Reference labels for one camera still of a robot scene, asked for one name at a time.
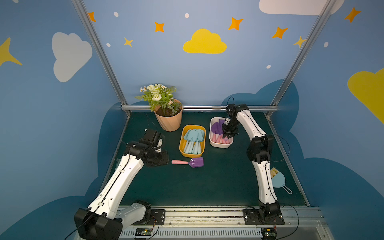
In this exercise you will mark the circuit board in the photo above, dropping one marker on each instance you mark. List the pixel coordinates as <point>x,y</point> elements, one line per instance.
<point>269,233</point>
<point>143,233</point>

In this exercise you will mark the blue hand brush tan bristles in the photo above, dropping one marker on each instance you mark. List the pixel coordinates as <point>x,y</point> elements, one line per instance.
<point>279,180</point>

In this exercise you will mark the light blue pointed shovel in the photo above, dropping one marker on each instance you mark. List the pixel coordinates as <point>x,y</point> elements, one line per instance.
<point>200,139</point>
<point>186,149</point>

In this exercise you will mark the potted white flower plant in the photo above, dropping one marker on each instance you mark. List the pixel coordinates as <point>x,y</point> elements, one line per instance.
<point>167,109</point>

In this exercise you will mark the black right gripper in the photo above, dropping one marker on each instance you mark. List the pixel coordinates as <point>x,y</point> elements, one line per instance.
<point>229,130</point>

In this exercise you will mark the rear aluminium crossbar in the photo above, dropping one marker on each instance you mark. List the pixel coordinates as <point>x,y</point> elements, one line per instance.
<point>190,108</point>

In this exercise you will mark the white plastic storage box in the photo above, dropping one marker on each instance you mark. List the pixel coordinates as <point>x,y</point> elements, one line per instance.
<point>218,145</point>

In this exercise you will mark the yellow plastic storage box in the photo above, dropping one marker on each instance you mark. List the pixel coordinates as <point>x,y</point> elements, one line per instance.
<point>183,141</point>

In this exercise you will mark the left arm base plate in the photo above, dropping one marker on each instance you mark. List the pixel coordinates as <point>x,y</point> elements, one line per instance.
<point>156,216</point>

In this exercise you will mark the right circuit board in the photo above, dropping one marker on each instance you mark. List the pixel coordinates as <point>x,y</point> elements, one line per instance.
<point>269,233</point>

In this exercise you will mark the purple square shovel pink handle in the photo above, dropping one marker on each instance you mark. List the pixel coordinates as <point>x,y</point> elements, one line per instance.
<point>220,138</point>

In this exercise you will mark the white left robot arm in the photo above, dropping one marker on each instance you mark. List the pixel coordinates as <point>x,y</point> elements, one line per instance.
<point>103,220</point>

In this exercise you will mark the left circuit board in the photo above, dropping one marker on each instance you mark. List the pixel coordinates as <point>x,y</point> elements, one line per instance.
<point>143,233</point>

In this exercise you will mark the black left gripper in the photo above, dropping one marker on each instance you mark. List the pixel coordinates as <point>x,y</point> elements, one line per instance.
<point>160,159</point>

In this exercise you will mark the purple pointed shovel pink handle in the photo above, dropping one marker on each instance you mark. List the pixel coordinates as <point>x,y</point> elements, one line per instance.
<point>215,129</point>

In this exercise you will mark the right aluminium frame post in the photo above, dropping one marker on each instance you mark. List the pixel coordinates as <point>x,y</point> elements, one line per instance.
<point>308,44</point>

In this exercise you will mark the aluminium frame post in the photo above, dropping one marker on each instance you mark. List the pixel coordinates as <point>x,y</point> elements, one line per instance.
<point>308,44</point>
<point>87,23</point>

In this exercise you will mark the aluminium rail front frame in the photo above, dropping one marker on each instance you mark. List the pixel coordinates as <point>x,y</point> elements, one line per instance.
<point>227,223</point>

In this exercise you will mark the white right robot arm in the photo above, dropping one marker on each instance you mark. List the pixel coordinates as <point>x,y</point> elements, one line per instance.
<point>259,153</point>

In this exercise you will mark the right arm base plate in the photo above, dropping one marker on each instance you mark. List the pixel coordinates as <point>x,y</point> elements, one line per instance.
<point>252,217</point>

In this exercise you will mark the purple square shovel sideways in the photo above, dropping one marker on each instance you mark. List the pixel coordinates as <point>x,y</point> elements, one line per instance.
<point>194,162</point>

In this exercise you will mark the left aluminium frame post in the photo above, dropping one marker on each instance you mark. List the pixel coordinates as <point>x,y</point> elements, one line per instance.
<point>87,23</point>

